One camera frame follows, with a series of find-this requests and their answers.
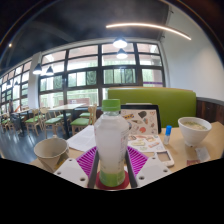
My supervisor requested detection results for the long linear ceiling light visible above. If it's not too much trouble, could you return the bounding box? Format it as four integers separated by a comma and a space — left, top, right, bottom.
105, 22, 193, 42

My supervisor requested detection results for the white paper sheet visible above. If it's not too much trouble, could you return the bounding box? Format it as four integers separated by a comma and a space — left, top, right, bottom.
65, 124, 98, 153

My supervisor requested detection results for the white bowl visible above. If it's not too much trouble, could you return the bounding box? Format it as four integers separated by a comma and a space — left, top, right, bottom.
177, 116, 213, 148

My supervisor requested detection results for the small blue-capped white bottle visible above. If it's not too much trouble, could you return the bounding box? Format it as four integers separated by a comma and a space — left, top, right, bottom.
163, 124, 173, 146

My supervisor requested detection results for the large black-framed window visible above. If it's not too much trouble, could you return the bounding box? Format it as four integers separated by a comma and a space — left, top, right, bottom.
0, 41, 167, 114

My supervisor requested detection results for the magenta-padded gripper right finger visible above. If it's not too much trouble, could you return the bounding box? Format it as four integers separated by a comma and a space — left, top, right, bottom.
124, 145, 173, 189

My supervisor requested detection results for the sticker-covered black laptop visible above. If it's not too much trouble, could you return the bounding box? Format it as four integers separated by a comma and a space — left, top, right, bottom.
119, 103, 163, 135

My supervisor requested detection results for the group of pendant lamps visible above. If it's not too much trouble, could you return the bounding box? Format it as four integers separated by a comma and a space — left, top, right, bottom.
32, 37, 129, 77

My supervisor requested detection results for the group of green-seated wooden chairs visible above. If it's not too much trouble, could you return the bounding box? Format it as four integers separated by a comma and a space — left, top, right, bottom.
0, 104, 98, 136

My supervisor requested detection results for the wooden dining table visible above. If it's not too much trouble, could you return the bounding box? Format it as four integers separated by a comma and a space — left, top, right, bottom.
48, 103, 86, 138

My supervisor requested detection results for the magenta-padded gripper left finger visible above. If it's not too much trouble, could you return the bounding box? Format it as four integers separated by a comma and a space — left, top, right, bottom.
53, 146, 100, 189

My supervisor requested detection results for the small brown packet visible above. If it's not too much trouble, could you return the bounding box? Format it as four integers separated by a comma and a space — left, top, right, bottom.
186, 159, 201, 167

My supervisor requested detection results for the clear green-capped drink bottle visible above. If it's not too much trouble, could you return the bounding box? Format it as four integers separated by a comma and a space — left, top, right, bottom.
93, 98, 131, 188

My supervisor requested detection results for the green upholstered bench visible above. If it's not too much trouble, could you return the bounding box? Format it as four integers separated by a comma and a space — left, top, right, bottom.
107, 86, 198, 129

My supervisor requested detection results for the beige paper cup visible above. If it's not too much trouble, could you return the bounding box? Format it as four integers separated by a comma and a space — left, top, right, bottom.
33, 137, 70, 174

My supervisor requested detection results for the small white-edged handheld device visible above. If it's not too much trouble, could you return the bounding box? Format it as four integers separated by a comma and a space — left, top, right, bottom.
153, 149, 175, 168

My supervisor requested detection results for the sticker sheet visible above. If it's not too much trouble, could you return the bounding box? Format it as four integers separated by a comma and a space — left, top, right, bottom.
127, 133, 166, 154

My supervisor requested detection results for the small white packet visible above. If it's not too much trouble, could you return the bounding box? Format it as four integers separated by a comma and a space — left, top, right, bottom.
194, 146, 212, 163

